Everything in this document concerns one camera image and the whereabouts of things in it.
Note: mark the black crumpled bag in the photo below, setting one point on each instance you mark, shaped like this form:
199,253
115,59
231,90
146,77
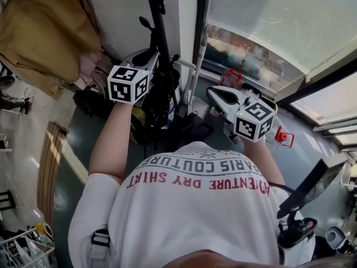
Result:
192,127

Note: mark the black stool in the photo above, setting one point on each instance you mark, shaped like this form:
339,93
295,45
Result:
5,202

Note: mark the white round device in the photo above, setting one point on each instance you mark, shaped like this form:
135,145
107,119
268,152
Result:
334,239

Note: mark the clear water jug red cap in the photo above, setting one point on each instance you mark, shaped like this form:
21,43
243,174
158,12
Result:
284,137

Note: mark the white roller blind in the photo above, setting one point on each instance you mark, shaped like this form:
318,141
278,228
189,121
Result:
279,15

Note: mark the black window frame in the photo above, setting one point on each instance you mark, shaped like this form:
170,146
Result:
202,24

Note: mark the white bottle red cap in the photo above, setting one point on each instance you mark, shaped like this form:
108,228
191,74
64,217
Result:
214,112

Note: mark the wooden floor strip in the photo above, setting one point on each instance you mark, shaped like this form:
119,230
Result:
50,163

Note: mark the pink garment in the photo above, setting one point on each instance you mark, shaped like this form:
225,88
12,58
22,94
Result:
92,66

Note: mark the black bucket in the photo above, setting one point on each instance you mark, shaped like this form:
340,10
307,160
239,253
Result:
258,92

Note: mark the person's white printed shirt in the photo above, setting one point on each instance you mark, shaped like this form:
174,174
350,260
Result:
181,219

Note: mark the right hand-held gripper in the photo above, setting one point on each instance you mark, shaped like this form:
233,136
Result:
253,121

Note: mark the beige coat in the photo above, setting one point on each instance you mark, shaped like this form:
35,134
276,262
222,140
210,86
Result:
42,32

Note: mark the person's right forearm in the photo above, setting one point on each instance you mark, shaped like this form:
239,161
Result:
262,160

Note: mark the tape roll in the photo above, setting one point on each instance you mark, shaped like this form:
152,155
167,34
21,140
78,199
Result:
44,230

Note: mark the black clamp mount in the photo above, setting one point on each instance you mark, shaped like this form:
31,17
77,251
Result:
293,233

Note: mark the white tube frame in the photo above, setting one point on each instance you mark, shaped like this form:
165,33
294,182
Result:
185,63

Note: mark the green yellow backpack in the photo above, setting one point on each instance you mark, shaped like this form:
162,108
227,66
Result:
138,121

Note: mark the black tripod stand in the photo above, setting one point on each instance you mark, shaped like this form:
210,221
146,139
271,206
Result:
156,10

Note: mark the person's left forearm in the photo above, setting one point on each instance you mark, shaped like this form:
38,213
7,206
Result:
111,144

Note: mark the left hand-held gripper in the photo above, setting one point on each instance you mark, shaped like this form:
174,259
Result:
125,85

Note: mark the white tote bag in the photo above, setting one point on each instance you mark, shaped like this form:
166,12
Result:
170,121

